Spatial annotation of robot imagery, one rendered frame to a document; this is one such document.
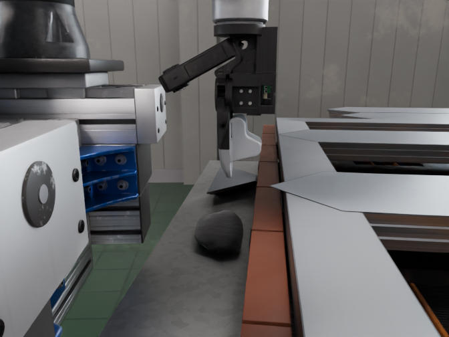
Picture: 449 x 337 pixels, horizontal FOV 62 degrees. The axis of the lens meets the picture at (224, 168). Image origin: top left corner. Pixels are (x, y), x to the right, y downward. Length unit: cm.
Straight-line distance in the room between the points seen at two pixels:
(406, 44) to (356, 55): 43
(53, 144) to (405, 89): 360
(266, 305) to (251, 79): 29
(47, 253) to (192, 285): 44
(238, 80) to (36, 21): 33
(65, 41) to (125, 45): 273
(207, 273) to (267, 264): 28
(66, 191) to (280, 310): 20
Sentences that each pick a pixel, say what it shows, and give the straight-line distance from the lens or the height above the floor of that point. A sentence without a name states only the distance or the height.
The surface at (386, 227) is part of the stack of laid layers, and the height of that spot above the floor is 84.
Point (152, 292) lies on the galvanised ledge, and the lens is 64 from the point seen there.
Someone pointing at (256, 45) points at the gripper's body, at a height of 105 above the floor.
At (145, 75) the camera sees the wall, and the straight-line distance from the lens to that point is 337.
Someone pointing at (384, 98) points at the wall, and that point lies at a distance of 367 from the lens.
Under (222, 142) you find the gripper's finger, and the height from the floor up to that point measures 93.
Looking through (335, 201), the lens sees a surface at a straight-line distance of 52.
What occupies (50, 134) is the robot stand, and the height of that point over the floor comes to 99.
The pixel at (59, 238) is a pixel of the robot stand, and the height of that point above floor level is 93.
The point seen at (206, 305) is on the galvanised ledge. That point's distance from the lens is 60.
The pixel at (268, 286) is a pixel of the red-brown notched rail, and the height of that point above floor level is 83.
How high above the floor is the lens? 103
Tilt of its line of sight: 15 degrees down
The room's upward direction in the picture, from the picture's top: straight up
